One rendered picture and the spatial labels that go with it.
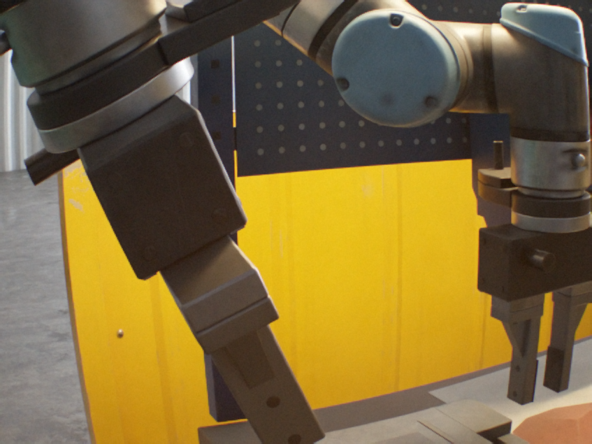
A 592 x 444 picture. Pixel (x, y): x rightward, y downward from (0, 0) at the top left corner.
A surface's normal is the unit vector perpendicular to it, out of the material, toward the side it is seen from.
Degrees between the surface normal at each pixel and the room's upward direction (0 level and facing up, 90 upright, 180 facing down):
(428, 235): 90
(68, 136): 111
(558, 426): 38
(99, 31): 95
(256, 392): 98
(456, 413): 0
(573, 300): 90
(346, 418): 0
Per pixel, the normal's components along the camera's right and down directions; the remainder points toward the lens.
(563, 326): -0.93, 0.10
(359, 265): 0.43, 0.15
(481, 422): -0.04, -0.98
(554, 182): -0.23, 0.19
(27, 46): -0.44, 0.54
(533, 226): -0.67, 0.16
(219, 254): -0.37, -0.84
